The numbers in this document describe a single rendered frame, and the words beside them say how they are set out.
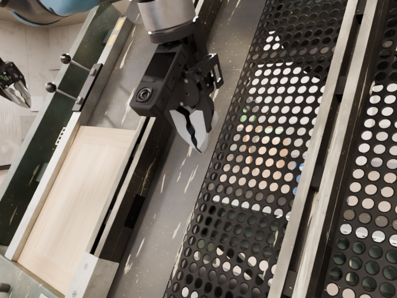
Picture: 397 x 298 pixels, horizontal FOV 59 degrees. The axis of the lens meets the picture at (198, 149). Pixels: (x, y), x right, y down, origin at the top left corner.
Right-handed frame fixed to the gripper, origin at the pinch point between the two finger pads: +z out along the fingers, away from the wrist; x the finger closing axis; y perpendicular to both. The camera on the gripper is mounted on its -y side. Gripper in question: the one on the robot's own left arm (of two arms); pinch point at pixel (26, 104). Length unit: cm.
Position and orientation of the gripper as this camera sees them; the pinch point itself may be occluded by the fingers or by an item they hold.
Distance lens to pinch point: 125.3
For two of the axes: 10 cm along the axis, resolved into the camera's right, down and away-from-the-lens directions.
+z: 3.8, 7.3, 5.6
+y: 6.6, 2.1, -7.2
